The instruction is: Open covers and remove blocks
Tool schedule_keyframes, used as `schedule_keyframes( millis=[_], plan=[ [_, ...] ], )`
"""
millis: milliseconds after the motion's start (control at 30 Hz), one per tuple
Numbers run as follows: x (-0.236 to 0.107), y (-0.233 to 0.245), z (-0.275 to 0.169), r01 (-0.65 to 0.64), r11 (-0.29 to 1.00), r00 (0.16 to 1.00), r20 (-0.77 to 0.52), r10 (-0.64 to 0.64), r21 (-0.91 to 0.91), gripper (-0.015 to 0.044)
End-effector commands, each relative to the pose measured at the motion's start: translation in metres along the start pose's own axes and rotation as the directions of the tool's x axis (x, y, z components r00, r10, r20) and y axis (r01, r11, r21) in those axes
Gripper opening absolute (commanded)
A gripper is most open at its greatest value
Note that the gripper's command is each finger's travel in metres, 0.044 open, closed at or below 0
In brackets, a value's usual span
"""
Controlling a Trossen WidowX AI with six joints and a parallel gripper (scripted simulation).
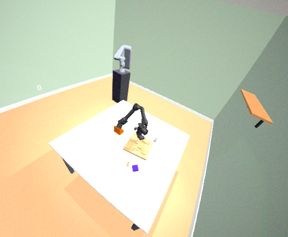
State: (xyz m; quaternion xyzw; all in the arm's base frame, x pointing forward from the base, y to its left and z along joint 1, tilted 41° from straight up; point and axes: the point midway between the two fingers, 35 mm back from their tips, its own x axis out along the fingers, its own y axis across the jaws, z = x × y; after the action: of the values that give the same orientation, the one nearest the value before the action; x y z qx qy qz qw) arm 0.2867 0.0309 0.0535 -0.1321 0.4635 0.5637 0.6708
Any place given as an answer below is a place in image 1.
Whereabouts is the tan puzzle board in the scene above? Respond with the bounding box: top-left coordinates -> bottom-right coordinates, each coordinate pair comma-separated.
123,133 -> 154,160

